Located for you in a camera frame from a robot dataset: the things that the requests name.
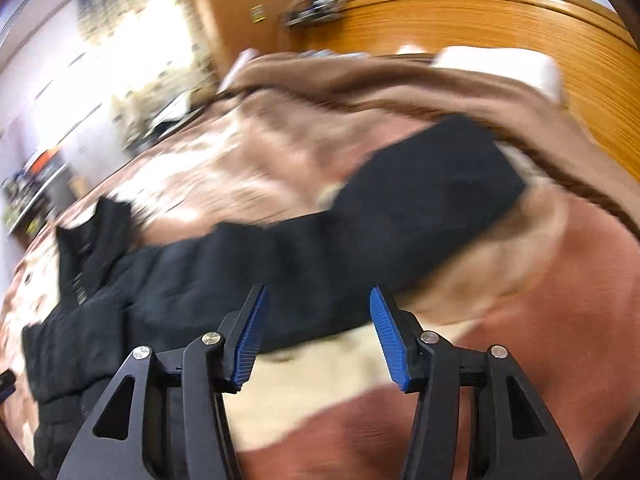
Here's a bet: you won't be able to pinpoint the printed brown and cream blanket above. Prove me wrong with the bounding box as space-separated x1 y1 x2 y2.
0 60 640 480

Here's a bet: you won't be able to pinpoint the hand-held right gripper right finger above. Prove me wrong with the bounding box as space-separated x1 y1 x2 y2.
369 285 583 480

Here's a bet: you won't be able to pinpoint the white pillow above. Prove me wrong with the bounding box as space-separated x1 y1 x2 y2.
434 46 563 103

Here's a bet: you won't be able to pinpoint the patterned curtain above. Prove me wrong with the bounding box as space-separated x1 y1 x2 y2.
75 0 221 156

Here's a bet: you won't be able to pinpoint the plain brown blanket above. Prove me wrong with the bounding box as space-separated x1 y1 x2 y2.
217 50 640 241

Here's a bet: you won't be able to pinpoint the wooden headboard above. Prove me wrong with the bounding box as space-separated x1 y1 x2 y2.
287 0 640 181

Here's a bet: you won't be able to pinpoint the wooden wardrobe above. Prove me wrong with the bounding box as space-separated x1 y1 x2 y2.
182 0 326 91

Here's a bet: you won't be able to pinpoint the dark cables on headboard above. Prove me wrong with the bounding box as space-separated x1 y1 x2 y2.
284 0 347 27

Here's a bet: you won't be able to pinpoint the cluttered desk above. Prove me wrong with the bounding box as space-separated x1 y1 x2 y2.
112 85 211 151

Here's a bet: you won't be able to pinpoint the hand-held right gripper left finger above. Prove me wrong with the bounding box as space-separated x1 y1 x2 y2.
55 284 269 480

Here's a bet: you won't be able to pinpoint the grey shelf with small items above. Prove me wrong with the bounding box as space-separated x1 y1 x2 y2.
0 147 71 241

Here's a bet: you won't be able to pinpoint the black quilted jacket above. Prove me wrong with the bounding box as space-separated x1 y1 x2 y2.
21 114 527 480

